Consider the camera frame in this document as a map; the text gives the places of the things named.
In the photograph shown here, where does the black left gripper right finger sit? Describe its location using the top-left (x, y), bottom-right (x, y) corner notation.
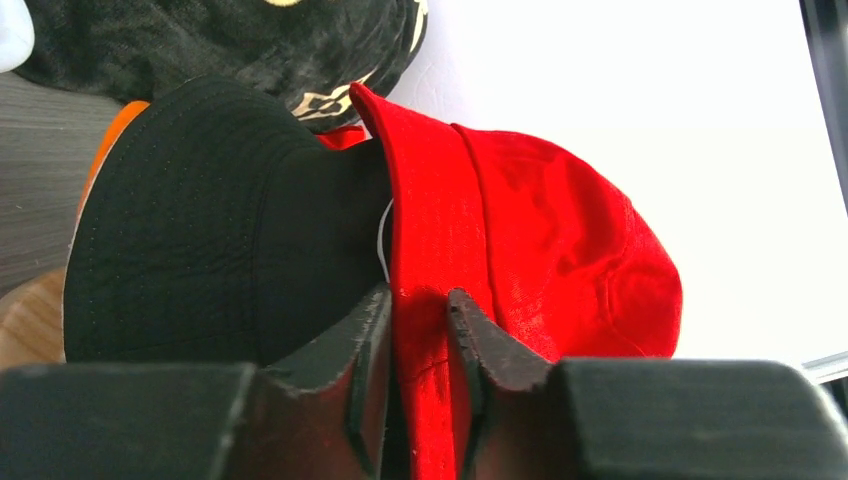
top-left (447, 289), bottom-right (847, 479)

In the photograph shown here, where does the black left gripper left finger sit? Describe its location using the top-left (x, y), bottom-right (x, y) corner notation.
top-left (1, 284), bottom-right (391, 479)

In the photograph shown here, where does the bright red bucket hat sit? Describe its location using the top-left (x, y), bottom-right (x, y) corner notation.
top-left (349, 83), bottom-right (682, 479)

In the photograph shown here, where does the black hat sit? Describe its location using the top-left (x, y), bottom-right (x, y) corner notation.
top-left (63, 77), bottom-right (391, 365)

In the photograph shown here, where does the orange bucket hat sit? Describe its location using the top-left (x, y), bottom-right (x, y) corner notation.
top-left (74, 100), bottom-right (152, 220)

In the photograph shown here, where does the wooden hat stand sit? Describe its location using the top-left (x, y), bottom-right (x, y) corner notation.
top-left (1, 268), bottom-right (65, 369)

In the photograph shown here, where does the black floral pillow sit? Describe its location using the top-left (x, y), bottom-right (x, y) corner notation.
top-left (17, 0), bottom-right (429, 132)

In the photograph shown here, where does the white plastic basket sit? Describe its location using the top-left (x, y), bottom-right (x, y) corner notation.
top-left (0, 0), bottom-right (35, 73)

